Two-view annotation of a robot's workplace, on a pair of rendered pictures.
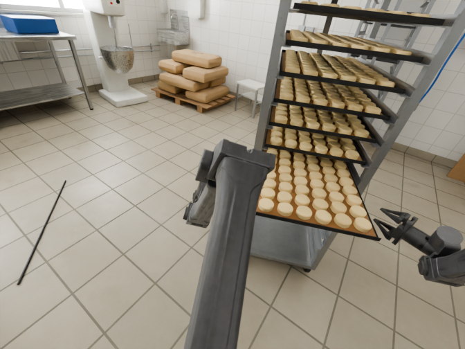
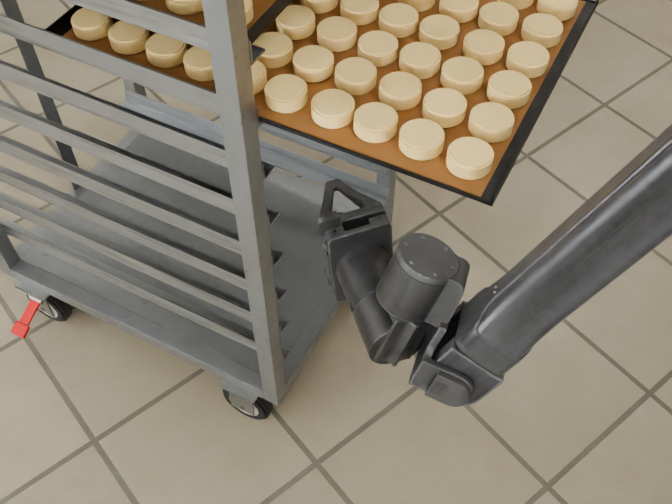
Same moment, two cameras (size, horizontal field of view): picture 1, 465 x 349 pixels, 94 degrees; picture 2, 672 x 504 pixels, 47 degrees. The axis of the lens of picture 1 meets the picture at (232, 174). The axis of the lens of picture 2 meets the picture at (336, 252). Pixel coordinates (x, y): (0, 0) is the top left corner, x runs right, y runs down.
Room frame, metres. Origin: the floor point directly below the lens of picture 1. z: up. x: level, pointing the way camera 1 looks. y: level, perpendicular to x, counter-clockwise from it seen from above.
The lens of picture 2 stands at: (0.45, 0.49, 1.39)
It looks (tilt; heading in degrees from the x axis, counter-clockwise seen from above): 52 degrees down; 290
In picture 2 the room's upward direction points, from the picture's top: straight up
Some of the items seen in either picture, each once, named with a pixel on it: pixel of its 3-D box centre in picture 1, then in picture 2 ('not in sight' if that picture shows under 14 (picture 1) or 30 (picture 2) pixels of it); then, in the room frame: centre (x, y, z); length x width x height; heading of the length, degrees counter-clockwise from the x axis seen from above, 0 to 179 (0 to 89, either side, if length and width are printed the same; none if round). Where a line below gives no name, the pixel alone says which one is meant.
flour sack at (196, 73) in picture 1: (206, 72); not in sight; (3.59, 0.58, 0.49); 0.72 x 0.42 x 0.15; 155
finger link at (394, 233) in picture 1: (388, 224); not in sight; (0.55, -0.58, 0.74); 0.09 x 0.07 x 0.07; 38
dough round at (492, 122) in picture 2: (284, 208); (491, 122); (0.52, -0.19, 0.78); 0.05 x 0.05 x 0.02
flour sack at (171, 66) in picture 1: (183, 64); not in sight; (3.89, 1.03, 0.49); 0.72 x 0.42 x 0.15; 150
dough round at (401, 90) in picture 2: (285, 188); (400, 90); (0.63, -0.20, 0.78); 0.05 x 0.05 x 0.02
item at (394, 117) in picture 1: (365, 93); not in sight; (1.03, -0.55, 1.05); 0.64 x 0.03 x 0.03; 173
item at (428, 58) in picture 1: (385, 47); not in sight; (1.03, -0.55, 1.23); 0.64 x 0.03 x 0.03; 173
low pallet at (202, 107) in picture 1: (194, 95); not in sight; (3.74, 0.82, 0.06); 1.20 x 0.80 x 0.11; 62
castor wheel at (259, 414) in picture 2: not in sight; (247, 399); (0.85, -0.10, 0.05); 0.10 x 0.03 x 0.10; 173
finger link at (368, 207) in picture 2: not in sight; (346, 219); (0.63, -0.01, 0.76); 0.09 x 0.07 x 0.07; 127
